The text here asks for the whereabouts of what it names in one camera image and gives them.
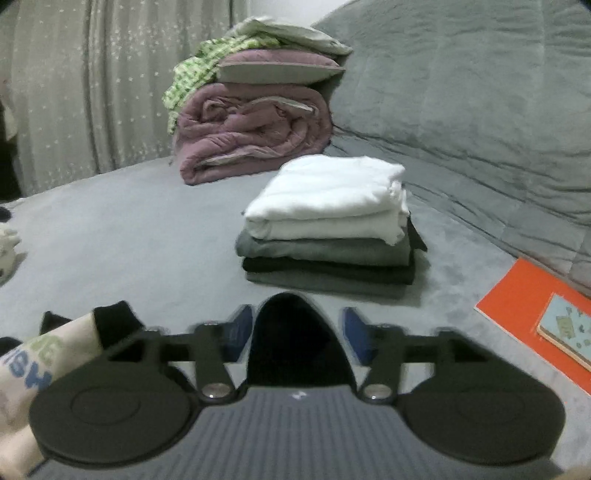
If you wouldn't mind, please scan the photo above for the folded white garment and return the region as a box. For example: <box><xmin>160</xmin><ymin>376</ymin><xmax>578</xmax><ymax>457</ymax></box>
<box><xmin>243</xmin><ymin>155</ymin><xmax>410</xmax><ymax>246</ymax></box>

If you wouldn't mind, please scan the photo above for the folded dark grey garment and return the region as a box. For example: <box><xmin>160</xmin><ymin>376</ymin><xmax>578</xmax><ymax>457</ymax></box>
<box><xmin>246</xmin><ymin>270</ymin><xmax>416</xmax><ymax>299</ymax></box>

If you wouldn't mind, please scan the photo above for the grey bed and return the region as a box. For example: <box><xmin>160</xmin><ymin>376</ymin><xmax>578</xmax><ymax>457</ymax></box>
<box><xmin>0</xmin><ymin>134</ymin><xmax>591</xmax><ymax>480</ymax></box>

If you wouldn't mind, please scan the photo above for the white plush dog toy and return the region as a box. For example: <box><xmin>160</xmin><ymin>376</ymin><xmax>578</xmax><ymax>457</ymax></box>
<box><xmin>0</xmin><ymin>223</ymin><xmax>22</xmax><ymax>283</ymax></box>

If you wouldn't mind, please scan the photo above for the light blue small book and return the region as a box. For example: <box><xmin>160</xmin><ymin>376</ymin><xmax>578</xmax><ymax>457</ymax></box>
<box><xmin>536</xmin><ymin>293</ymin><xmax>591</xmax><ymax>373</ymax></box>

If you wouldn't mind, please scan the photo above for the green patterned cloth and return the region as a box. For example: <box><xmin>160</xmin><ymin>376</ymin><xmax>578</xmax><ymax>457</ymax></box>
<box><xmin>163</xmin><ymin>36</ymin><xmax>282</xmax><ymax>134</ymax></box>

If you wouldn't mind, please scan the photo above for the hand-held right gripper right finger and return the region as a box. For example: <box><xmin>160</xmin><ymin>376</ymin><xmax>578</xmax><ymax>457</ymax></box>
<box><xmin>342</xmin><ymin>306</ymin><xmax>490</xmax><ymax>407</ymax></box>

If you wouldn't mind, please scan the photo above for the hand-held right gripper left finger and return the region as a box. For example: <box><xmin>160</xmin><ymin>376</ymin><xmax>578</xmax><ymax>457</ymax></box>
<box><xmin>108</xmin><ymin>305</ymin><xmax>256</xmax><ymax>404</ymax></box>

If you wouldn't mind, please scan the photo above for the grey star patterned curtain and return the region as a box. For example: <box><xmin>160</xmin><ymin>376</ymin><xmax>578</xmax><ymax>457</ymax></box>
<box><xmin>0</xmin><ymin>0</ymin><xmax>253</xmax><ymax>197</ymax></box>

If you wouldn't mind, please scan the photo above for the folded black garment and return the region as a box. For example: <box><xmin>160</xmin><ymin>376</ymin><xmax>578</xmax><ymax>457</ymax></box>
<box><xmin>242</xmin><ymin>217</ymin><xmax>428</xmax><ymax>285</ymax></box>

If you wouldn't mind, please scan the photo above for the pink pillow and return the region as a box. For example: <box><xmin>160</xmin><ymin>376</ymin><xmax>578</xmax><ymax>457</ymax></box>
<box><xmin>217</xmin><ymin>50</ymin><xmax>346</xmax><ymax>86</ymax></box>

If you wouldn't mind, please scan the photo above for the black hanging garment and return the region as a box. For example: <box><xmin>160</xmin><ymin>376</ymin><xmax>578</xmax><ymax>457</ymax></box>
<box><xmin>0</xmin><ymin>106</ymin><xmax>22</xmax><ymax>200</ymax></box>

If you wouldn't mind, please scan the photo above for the black and cream printed sweatshirt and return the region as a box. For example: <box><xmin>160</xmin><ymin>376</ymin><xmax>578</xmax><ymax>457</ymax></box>
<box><xmin>0</xmin><ymin>292</ymin><xmax>359</xmax><ymax>480</ymax></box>

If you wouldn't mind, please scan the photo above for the folded pink quilt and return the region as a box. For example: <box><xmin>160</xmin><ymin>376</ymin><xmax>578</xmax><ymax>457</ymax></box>
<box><xmin>173</xmin><ymin>83</ymin><xmax>334</xmax><ymax>186</ymax></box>

